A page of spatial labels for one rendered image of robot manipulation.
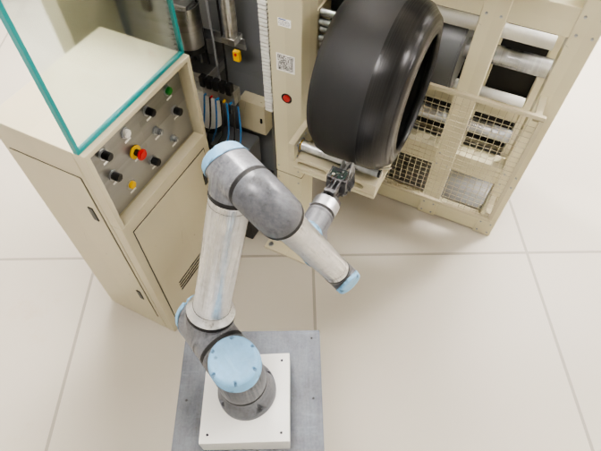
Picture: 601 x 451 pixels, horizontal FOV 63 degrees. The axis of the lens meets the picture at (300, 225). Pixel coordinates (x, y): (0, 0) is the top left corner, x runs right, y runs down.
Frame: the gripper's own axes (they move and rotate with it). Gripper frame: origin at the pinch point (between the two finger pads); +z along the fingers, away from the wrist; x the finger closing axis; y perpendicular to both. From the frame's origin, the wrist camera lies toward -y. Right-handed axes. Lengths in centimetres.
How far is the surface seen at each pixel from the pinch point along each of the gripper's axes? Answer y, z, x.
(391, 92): 33.7, 3.0, -8.8
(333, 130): 17.7, -3.6, 6.3
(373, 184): -15.5, 8.6, -7.4
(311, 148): -10.5, 10.8, 20.3
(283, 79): 12.6, 17.9, 36.1
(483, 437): -102, -34, -88
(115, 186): 0, -45, 69
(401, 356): -102, -15, -42
